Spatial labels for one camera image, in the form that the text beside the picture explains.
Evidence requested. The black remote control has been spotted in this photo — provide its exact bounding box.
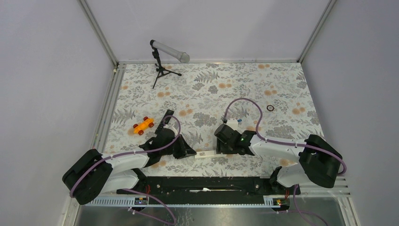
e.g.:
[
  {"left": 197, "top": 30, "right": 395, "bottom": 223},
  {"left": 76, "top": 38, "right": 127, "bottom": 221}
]
[{"left": 155, "top": 109, "right": 174, "bottom": 134}]

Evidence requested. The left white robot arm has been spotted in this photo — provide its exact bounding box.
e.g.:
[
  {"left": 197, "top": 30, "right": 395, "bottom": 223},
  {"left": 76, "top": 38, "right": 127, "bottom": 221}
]
[{"left": 62, "top": 129, "right": 197, "bottom": 205}]

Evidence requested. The grey microphone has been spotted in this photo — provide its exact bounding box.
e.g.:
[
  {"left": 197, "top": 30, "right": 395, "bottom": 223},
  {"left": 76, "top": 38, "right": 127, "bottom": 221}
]
[{"left": 150, "top": 40, "right": 190, "bottom": 63}]

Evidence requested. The grey slotted cable duct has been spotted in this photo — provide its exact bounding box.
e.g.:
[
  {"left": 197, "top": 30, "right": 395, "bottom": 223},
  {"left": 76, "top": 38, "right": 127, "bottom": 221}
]
[{"left": 86, "top": 195, "right": 290, "bottom": 209}]

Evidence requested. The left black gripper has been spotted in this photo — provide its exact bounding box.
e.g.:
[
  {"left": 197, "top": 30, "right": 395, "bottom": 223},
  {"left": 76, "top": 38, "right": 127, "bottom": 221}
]
[{"left": 161, "top": 134, "right": 196, "bottom": 160}]

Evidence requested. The black tripod microphone stand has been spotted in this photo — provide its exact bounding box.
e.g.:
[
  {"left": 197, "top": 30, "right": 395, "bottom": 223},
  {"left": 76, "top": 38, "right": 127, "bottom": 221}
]
[{"left": 152, "top": 47, "right": 182, "bottom": 89}]

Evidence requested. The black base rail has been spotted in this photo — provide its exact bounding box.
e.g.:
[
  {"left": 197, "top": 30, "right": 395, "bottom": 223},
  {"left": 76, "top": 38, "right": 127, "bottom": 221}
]
[{"left": 132, "top": 176, "right": 301, "bottom": 195}]

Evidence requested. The aluminium frame post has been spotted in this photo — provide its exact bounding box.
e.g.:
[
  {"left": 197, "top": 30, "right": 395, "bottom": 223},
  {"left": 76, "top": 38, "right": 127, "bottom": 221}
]
[{"left": 77, "top": 0, "right": 119, "bottom": 68}]

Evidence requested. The floral table mat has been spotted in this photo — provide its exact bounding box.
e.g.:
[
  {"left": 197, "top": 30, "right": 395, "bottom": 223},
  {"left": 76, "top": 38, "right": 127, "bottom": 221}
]
[{"left": 99, "top": 63, "right": 333, "bottom": 178}]

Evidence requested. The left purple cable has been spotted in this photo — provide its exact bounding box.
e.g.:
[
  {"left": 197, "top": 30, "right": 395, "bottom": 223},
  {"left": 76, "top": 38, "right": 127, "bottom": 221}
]
[{"left": 69, "top": 115, "right": 182, "bottom": 199}]

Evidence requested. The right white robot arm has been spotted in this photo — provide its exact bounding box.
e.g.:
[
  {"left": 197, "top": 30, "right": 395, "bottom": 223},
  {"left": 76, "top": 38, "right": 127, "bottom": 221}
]
[{"left": 214, "top": 124, "right": 346, "bottom": 194}]

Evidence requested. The orange toy car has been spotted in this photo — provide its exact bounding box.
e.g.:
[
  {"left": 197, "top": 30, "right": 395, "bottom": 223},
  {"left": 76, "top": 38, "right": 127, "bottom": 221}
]
[{"left": 133, "top": 116, "right": 154, "bottom": 136}]

